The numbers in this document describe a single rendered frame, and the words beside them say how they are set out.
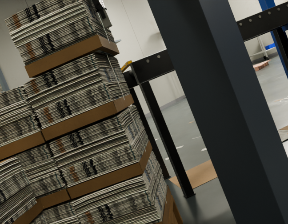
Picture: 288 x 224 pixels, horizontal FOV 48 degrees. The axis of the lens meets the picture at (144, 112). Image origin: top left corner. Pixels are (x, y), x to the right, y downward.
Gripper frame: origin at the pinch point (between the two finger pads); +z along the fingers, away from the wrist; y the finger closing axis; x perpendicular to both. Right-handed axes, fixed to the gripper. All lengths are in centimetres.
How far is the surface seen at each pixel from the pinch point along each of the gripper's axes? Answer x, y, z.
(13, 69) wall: -238, -390, -86
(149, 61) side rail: 5, -48, 19
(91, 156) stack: -22, 18, 46
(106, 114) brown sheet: -9.9, 18.6, 33.9
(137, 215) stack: -15, 18, 72
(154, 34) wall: -11, -696, -82
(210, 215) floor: 6, -15, 96
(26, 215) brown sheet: -46, 30, 54
